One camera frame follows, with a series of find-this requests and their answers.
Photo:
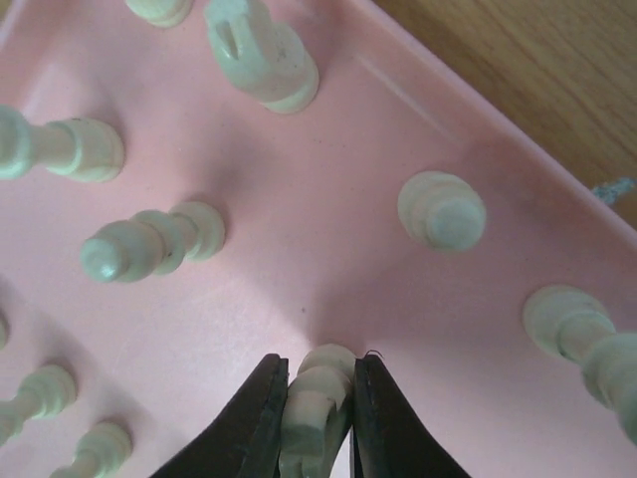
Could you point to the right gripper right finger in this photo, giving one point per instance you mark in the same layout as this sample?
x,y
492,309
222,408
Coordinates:
x,y
388,439

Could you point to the white bishop piece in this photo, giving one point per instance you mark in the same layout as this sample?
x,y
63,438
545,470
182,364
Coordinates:
x,y
153,242
441,211

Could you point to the white queen piece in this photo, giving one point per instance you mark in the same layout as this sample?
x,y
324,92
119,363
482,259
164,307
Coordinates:
x,y
85,150

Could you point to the pink plastic tray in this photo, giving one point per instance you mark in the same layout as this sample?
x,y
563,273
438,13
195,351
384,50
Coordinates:
x,y
314,250

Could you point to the white king piece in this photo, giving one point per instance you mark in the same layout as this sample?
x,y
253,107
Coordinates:
x,y
566,322

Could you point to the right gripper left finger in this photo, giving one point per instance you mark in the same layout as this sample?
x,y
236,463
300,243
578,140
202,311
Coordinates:
x,y
244,440

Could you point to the white knight piece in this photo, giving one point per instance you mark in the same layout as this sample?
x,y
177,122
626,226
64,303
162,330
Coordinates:
x,y
264,59
317,413

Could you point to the white pawn piece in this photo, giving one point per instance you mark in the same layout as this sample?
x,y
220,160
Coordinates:
x,y
4,330
99,453
44,393

